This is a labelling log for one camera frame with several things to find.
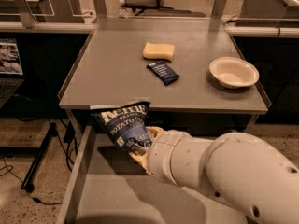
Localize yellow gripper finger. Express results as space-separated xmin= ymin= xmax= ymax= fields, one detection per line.
xmin=129 ymin=147 xmax=150 ymax=173
xmin=146 ymin=126 xmax=164 ymax=138

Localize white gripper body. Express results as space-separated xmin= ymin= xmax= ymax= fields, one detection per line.
xmin=147 ymin=130 xmax=212 ymax=187

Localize blue kettle chip bag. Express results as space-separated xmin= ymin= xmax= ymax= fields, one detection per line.
xmin=92 ymin=102 xmax=152 ymax=151

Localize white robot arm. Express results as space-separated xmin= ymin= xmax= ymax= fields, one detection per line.
xmin=129 ymin=127 xmax=299 ymax=224

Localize open grey top drawer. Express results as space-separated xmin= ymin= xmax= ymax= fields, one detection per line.
xmin=55 ymin=126 xmax=258 ymax=224

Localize grey metal counter cabinet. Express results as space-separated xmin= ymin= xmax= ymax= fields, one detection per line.
xmin=57 ymin=17 xmax=269 ymax=145

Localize dark blue snack bar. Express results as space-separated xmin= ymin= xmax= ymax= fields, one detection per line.
xmin=147 ymin=61 xmax=179 ymax=86

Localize yellow sponge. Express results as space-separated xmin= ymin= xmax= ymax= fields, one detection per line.
xmin=143 ymin=42 xmax=175 ymax=61

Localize white bowl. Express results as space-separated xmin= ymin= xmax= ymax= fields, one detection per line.
xmin=209 ymin=57 xmax=260 ymax=89

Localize black table leg bar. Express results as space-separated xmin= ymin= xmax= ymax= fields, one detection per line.
xmin=21 ymin=122 xmax=56 ymax=193

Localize black office chair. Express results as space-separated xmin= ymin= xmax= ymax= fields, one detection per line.
xmin=123 ymin=0 xmax=206 ymax=17

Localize open laptop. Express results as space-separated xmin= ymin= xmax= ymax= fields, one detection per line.
xmin=0 ymin=35 xmax=24 ymax=107

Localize clear acrylic barrier panel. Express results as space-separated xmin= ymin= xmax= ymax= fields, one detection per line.
xmin=0 ymin=0 xmax=94 ymax=17

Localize black floor cables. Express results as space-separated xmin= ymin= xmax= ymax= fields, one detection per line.
xmin=0 ymin=93 xmax=78 ymax=206

